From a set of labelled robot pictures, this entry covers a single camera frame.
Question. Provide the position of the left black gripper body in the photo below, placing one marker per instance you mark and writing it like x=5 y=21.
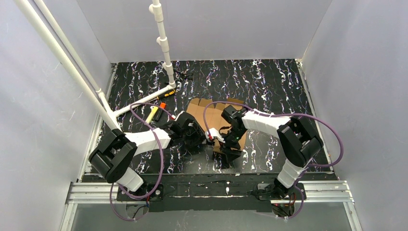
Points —
x=197 y=136

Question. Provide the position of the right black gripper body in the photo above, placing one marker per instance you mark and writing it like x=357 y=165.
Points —
x=229 y=150

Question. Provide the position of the brown cardboard box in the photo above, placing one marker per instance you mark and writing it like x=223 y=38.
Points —
x=213 y=116

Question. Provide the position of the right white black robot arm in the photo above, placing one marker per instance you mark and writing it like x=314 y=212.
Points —
x=300 y=142

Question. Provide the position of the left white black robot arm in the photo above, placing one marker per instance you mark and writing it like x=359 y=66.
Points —
x=114 y=153

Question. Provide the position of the orange black marker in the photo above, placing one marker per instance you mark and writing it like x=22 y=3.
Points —
x=159 y=112

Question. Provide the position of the yellow marker pen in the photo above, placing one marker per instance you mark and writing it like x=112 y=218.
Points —
x=151 y=115

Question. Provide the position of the black pliers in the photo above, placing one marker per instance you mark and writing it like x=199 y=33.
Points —
x=183 y=75

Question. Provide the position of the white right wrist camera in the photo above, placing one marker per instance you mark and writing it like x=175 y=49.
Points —
x=213 y=134

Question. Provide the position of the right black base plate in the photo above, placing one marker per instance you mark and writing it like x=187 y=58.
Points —
x=268 y=191

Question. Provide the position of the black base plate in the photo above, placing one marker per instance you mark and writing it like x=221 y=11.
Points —
x=140 y=193
x=268 y=191

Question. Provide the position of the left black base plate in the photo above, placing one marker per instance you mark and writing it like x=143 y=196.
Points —
x=140 y=193

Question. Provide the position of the white PVC pipe frame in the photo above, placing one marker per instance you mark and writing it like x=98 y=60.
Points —
x=63 y=26

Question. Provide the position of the aluminium rail frame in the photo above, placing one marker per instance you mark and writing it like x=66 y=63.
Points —
x=199 y=193

